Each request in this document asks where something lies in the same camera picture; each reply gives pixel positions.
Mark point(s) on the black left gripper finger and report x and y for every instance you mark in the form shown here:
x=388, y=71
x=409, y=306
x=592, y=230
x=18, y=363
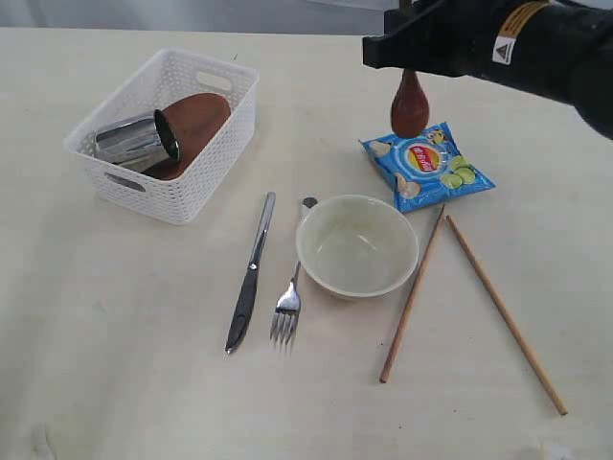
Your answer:
x=443, y=52
x=416, y=18

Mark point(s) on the brown wooden spoon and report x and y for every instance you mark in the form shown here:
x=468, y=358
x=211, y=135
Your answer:
x=409, y=114

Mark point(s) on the blue potato chips bag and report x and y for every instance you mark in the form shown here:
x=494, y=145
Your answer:
x=425, y=170

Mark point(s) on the brown wooden chopstick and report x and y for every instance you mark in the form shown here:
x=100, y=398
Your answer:
x=500, y=304
x=404, y=318

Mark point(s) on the white ceramic bowl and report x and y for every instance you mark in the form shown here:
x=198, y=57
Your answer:
x=357, y=247

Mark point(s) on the silver metal fork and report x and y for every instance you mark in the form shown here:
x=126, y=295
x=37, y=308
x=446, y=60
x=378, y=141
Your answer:
x=286, y=313

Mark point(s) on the silver table knife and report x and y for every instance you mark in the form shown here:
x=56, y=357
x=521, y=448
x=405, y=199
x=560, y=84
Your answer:
x=248, y=292

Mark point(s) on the brown wooden plate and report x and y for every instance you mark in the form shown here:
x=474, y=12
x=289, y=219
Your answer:
x=194, y=122

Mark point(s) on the white woven plastic basket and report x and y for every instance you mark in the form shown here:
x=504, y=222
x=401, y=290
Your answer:
x=171, y=75

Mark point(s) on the black metal cup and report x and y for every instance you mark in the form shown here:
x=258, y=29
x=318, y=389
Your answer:
x=138, y=143

